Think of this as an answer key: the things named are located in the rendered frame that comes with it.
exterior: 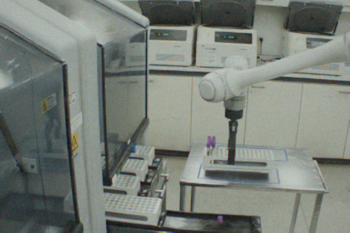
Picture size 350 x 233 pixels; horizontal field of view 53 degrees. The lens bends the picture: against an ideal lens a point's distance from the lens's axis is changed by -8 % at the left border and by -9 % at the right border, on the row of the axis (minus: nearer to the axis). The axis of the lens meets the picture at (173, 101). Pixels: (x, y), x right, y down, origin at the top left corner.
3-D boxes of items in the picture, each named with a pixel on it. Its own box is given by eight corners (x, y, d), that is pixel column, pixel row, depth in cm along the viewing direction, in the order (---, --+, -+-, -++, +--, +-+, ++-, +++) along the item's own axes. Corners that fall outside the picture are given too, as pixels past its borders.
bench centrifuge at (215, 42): (195, 67, 341) (197, -8, 322) (199, 57, 401) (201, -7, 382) (256, 71, 334) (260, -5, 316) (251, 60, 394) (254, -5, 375)
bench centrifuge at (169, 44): (131, 65, 350) (131, -4, 332) (147, 55, 409) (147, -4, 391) (190, 67, 341) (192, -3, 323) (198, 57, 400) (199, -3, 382)
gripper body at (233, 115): (244, 111, 146) (242, 133, 149) (242, 105, 155) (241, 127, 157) (224, 110, 147) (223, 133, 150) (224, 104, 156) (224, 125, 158)
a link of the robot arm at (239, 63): (229, 89, 157) (213, 96, 146) (230, 52, 152) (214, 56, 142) (252, 94, 151) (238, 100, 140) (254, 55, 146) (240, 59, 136)
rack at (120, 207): (73, 217, 124) (71, 203, 122) (82, 203, 133) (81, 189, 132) (156, 228, 120) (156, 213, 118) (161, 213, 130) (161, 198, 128)
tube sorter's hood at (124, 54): (-23, 168, 122) (-45, -15, 104) (48, 117, 180) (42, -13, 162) (112, 187, 115) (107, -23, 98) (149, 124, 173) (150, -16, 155)
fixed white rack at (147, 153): (87, 162, 169) (86, 149, 167) (94, 153, 178) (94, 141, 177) (150, 168, 165) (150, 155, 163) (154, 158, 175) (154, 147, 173)
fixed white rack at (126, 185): (61, 193, 140) (60, 179, 138) (70, 182, 149) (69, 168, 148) (135, 202, 136) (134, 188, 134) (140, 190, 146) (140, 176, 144)
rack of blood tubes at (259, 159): (202, 169, 155) (202, 155, 153) (203, 159, 164) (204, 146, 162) (272, 173, 151) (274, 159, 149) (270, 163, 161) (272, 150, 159)
